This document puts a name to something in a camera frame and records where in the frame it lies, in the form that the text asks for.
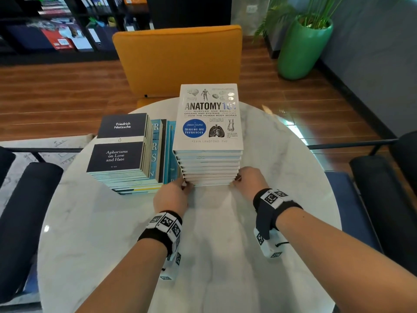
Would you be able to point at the green palm plant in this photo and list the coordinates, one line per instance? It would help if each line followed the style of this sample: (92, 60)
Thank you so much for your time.
(306, 9)

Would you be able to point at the group of white 101 books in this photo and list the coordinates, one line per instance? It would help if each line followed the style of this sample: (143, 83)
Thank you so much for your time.
(208, 169)

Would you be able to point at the green plant pot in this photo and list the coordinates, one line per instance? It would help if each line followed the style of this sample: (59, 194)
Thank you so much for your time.
(301, 52)

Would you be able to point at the white book with body sketches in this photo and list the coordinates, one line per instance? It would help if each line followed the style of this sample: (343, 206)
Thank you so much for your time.
(208, 117)

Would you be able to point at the black cabinet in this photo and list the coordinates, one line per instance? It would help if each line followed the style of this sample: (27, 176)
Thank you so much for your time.
(189, 9)

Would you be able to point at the person's left forearm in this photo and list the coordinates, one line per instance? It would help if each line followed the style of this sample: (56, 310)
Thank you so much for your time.
(130, 280)

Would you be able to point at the person's right hand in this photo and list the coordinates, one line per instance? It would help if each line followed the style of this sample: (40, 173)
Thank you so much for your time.
(252, 182)

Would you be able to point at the person's left hand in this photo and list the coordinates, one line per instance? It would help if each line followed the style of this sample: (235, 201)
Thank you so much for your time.
(171, 197)

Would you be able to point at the white marker-tagged wrist camera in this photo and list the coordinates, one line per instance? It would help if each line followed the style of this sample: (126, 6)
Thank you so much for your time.
(268, 244)
(172, 267)

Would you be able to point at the person's right forearm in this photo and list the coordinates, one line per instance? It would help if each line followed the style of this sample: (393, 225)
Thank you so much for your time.
(345, 264)

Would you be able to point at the row of shelved books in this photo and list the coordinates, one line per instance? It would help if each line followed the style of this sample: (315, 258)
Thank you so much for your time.
(92, 0)

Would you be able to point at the blue book with yellow dot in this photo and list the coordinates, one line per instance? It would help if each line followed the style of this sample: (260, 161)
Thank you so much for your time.
(167, 156)

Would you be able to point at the black book with barcode print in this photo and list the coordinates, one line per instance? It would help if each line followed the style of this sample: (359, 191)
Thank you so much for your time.
(162, 149)

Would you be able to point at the red box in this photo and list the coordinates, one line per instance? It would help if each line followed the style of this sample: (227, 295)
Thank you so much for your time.
(58, 40)

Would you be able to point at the grey patterned rug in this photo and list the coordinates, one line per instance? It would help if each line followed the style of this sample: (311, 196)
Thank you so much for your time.
(49, 149)

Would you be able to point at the group of small black books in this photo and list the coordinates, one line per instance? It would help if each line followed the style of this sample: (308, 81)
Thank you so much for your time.
(117, 159)

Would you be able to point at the white wall outlet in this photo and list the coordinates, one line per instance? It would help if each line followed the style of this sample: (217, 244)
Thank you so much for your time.
(251, 9)

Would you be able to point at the black marker-tagged wristband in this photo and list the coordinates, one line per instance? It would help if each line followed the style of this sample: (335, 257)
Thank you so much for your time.
(161, 231)
(270, 211)

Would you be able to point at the black roll-cushion lounge chair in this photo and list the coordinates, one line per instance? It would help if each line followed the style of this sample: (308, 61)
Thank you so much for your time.
(384, 192)
(19, 224)

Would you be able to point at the orange upholstered chair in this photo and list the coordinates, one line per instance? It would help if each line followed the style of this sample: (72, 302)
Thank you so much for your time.
(176, 58)

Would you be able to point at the black bookshelf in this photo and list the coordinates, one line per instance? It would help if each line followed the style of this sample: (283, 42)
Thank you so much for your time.
(32, 56)

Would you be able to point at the teal hardcover book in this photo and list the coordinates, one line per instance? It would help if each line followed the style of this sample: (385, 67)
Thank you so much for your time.
(172, 159)

